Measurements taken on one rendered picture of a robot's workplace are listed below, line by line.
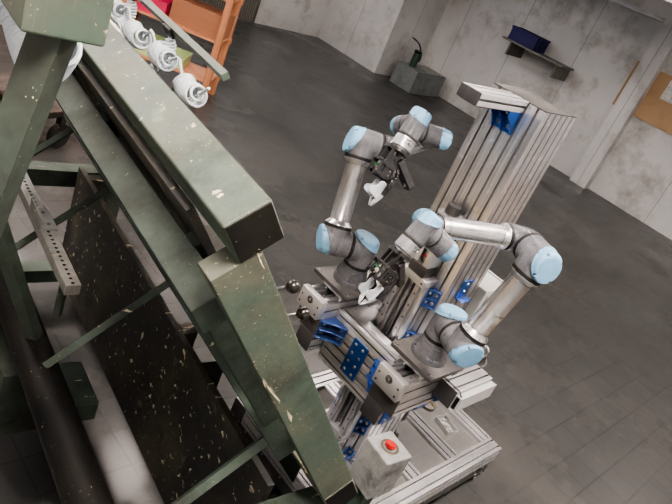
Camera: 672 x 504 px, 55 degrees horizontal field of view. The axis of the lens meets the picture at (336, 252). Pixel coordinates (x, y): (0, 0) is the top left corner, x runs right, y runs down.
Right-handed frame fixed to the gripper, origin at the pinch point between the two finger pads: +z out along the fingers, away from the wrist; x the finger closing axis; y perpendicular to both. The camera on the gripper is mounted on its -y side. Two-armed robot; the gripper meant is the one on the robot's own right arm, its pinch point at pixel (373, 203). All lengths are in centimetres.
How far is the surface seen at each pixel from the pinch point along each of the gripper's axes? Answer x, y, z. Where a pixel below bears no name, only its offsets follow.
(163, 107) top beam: 48, 82, 14
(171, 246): 53, 67, 39
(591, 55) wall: -639, -567, -478
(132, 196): 33, 75, 35
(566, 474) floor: -63, -253, 62
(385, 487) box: 25, -48, 80
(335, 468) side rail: 40, -13, 75
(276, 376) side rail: 65, 34, 52
